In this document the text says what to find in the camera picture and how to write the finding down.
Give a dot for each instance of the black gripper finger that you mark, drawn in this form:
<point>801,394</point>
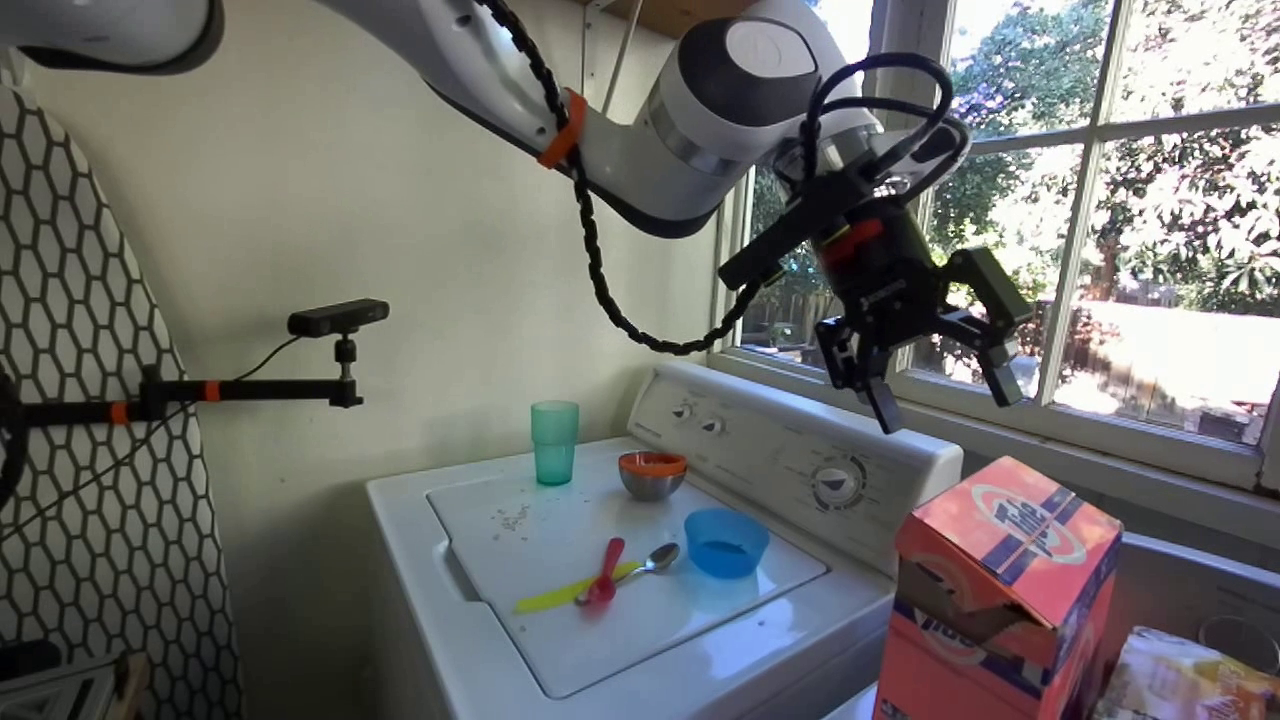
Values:
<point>865,373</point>
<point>1000,320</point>

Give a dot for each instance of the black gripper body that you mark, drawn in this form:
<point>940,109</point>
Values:
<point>887,272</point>

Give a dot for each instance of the blue plastic bowl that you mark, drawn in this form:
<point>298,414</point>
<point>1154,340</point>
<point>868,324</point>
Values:
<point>727,544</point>

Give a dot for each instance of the silver bowl orange inside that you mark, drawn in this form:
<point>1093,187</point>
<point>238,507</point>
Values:
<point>652,476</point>

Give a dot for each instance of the orange Tide detergent box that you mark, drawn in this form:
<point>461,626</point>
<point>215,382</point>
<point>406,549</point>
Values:
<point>993,600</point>

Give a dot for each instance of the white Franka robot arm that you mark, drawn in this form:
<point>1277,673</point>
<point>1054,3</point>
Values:
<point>694,120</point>

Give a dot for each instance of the large silver washer dial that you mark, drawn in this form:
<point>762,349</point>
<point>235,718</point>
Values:
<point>838,482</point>

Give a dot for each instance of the small white washer knob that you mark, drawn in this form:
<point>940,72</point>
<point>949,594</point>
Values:
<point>683,414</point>
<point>711,425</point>

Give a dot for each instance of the metal spoon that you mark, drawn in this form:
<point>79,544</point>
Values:
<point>658,558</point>

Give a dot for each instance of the teal plastic cup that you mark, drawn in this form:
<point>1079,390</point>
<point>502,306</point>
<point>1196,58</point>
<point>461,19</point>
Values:
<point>554,446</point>

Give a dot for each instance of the red plastic spoon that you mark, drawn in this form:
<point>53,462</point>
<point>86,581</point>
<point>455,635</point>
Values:
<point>604,581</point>

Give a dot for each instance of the scattered oat crumbs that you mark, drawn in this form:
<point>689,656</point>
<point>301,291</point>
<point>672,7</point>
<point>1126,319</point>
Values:
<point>509,517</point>

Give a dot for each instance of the crumpled plastic packaging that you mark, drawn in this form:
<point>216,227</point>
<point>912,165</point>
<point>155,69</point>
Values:
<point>1195,683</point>

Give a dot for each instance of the hexagon pattern panel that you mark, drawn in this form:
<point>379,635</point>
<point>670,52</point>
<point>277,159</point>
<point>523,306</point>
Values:
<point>93,467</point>

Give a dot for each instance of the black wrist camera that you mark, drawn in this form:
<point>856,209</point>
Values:
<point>768,248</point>

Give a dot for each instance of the white window frame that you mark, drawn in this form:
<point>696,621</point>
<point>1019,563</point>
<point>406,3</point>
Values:
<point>1146,440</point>

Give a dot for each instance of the black camera on boom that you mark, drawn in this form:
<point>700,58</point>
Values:
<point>336,319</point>

